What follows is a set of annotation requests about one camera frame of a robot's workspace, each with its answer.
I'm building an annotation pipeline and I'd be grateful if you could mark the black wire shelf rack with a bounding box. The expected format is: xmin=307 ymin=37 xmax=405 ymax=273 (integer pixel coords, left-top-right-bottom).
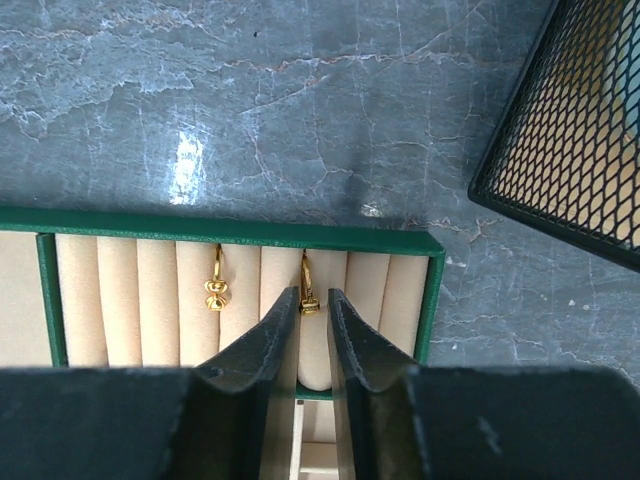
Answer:
xmin=468 ymin=1 xmax=639 ymax=270

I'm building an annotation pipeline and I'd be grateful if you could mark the gold ring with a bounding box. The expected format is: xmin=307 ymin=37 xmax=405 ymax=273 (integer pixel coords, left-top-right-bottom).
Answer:
xmin=297 ymin=252 xmax=321 ymax=317
xmin=203 ymin=243 xmax=231 ymax=311

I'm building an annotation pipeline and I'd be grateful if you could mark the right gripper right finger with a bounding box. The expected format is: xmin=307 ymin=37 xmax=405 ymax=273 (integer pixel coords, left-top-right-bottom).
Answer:
xmin=328 ymin=289 xmax=639 ymax=479

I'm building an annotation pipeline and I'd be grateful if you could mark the green jewelry tray insert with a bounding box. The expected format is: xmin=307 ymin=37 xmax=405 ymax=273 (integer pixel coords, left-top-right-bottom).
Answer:
xmin=1 ymin=207 xmax=444 ymax=479

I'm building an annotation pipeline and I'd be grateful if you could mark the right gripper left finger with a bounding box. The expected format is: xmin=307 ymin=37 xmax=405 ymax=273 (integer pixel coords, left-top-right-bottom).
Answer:
xmin=1 ymin=287 xmax=299 ymax=479

